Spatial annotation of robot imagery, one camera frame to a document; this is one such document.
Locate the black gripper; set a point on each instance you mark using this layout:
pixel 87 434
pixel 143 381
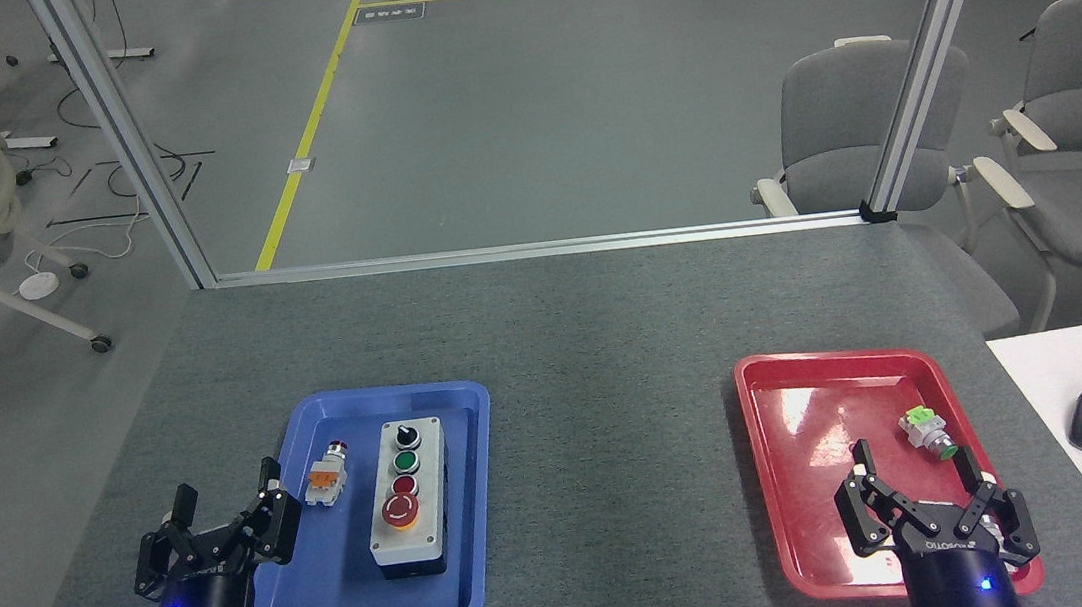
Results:
pixel 957 576
pixel 206 605

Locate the grey four-button control box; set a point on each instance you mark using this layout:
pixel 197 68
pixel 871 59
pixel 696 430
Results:
pixel 407 493

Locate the red plastic tray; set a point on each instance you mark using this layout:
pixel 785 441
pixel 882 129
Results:
pixel 811 476

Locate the blue plastic tray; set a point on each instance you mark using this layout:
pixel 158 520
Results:
pixel 381 602

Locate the white round floor device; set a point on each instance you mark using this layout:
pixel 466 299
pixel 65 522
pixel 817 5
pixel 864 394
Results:
pixel 38 286

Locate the silver floor socket plate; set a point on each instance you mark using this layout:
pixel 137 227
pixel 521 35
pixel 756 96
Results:
pixel 300 165

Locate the grey floor label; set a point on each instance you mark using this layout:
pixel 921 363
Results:
pixel 389 14

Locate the green push button switch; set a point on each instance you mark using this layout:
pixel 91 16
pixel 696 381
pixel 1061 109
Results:
pixel 926 431

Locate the red push button switch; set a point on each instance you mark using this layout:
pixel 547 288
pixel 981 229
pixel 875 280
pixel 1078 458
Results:
pixel 328 475

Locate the black corner bracket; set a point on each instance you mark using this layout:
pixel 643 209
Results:
pixel 878 212

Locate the silver aluminium post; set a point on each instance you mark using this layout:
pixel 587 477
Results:
pixel 932 51
pixel 127 146

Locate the silver aluminium rail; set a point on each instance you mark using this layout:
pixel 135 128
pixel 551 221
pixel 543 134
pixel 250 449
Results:
pixel 535 249

